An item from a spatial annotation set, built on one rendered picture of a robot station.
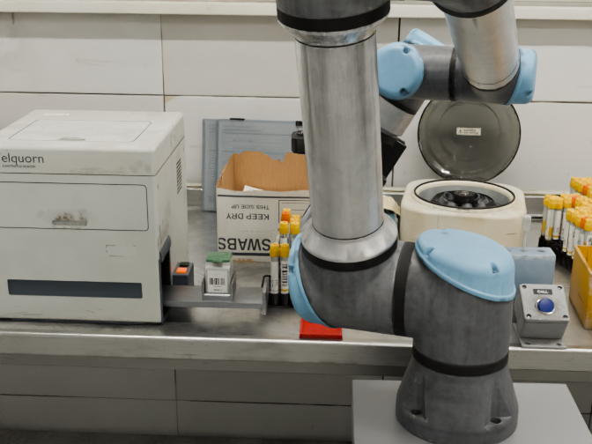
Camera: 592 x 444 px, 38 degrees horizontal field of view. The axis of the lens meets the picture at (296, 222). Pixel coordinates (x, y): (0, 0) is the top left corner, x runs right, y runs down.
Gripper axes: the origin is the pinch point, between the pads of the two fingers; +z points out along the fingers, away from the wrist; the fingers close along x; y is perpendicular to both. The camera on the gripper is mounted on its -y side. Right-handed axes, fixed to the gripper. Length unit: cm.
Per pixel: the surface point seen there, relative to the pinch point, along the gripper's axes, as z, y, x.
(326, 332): 12.2, 12.0, -5.6
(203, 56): -3, -30, 60
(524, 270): -10.6, 37.4, 5.7
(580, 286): -13.3, 46.4, 4.2
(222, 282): 14.7, -6.3, -2.2
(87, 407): 90, -13, 60
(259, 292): 14.5, 0.3, 1.0
